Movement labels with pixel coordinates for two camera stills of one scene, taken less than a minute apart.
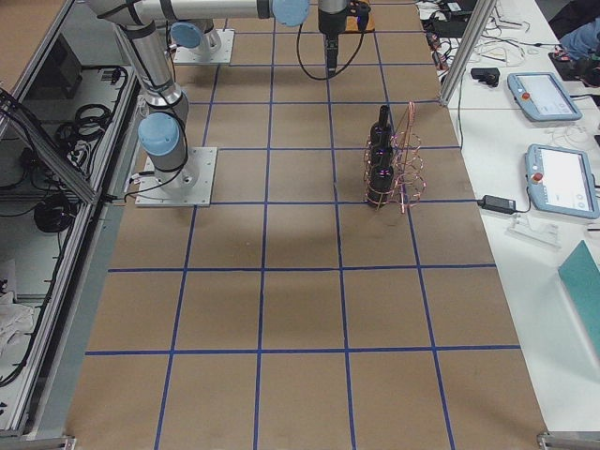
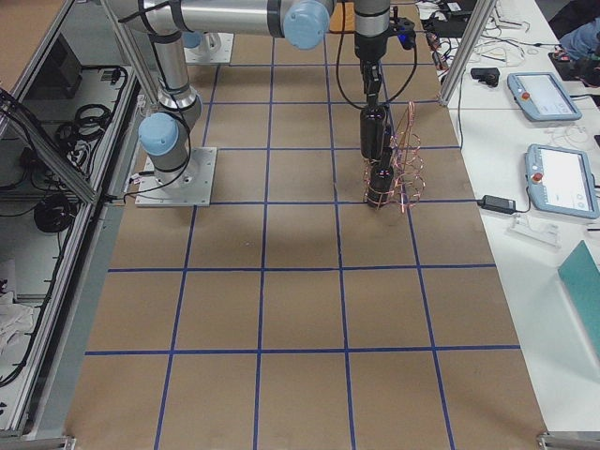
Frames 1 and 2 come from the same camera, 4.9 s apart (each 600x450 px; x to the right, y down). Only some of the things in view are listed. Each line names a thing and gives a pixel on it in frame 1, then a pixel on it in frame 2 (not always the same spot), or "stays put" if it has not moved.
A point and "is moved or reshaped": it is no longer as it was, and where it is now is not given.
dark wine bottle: (382, 131) is moved or reshaped
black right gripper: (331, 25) → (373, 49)
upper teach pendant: (541, 97) stays put
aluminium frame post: (482, 15) stays put
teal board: (581, 277) stays put
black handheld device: (487, 75) stays put
